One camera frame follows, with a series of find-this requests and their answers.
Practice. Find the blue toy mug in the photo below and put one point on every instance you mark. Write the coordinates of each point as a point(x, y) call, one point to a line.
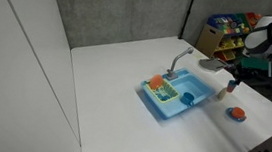
point(187, 98)

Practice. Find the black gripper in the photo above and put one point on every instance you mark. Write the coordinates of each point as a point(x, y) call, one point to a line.
point(247, 74)

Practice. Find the black tripod pole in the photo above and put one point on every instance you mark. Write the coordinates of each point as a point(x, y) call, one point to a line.
point(187, 14)

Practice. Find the wooden toy storage shelf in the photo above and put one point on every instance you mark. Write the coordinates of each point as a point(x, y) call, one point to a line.
point(227, 34)

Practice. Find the grey toy faucet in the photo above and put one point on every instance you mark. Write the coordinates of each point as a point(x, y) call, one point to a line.
point(177, 61)

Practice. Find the small blue cup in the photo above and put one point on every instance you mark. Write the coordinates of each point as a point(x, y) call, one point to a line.
point(231, 83)

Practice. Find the small red cup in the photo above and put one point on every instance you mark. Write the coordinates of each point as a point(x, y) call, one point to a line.
point(230, 89)

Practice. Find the blue toy sink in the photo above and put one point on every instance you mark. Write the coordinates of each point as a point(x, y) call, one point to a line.
point(188, 91)

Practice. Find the grey metal mount plate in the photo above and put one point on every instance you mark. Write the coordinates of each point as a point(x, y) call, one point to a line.
point(212, 64)

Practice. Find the yellow toy dish rack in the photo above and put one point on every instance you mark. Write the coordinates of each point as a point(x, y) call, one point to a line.
point(168, 92)

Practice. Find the orange toy plate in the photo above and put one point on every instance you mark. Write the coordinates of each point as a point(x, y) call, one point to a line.
point(155, 82)

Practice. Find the blue toy saucer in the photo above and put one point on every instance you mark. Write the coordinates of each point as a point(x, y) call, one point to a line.
point(235, 119)

